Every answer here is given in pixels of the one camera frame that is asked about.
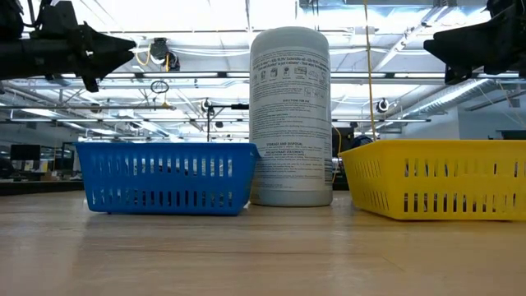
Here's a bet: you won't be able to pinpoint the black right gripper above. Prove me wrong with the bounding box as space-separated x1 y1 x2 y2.
423 0 526 86

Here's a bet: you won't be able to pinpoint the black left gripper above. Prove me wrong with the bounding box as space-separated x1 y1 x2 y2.
0 0 137 94

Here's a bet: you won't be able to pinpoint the yellow slotted plastic basket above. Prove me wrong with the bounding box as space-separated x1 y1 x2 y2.
339 138 526 222

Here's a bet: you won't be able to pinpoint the blue slotted plastic basket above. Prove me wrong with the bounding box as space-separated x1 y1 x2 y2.
74 141 261 217

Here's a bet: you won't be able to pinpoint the office desks with monitors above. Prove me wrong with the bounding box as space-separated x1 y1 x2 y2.
0 141 83 182

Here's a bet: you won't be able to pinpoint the dark blue rounded object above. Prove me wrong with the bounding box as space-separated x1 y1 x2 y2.
350 134 375 150

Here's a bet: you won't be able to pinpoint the black monitor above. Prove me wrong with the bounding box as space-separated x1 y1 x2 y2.
331 127 355 156

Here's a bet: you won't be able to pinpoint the black boom stand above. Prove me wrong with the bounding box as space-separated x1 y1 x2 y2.
205 102 251 144

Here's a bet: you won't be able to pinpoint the white wipes canister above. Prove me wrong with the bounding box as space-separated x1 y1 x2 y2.
249 26 333 207

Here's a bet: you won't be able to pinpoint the silver ventilation duct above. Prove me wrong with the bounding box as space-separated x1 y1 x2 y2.
404 77 526 121

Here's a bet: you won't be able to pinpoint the black ceiling device yellow cable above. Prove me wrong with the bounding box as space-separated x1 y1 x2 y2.
137 36 182 73

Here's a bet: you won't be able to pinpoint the yellow hanging cable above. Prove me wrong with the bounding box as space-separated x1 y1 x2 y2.
363 0 378 141

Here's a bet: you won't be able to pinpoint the dark wall screen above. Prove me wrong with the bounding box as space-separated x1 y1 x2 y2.
487 129 526 141

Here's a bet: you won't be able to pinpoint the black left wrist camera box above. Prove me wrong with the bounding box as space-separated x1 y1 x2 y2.
0 0 25 41

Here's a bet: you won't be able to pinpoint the black table frame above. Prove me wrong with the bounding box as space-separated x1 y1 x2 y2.
0 180 85 197

